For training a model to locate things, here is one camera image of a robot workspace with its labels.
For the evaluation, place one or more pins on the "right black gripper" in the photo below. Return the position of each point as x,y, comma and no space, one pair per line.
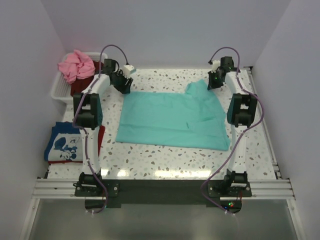
211,85

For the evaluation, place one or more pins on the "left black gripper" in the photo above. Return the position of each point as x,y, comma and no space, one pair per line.
126,88

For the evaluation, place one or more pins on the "teal t shirt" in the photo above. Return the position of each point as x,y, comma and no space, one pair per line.
193,119

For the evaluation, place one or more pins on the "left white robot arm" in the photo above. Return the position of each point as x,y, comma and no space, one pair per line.
88,118

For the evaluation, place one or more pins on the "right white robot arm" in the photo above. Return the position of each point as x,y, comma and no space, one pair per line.
240,115

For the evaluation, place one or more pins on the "dark red t shirt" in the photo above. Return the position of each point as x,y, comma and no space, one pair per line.
81,84

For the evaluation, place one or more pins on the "pink t shirt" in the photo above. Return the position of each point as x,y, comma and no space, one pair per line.
76,66

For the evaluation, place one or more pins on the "white plastic laundry basket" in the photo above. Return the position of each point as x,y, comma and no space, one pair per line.
61,90

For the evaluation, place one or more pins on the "folded blue printed t shirt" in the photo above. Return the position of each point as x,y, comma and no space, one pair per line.
65,144

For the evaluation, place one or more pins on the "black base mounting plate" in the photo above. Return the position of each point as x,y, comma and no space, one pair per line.
118,192

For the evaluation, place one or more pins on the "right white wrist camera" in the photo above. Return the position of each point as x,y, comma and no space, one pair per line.
215,65

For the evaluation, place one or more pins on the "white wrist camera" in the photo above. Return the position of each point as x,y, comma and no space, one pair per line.
215,65
128,69

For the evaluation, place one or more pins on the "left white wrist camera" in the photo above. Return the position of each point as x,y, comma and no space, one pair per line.
128,69

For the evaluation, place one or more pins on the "aluminium frame rail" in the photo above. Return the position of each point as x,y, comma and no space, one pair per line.
55,213

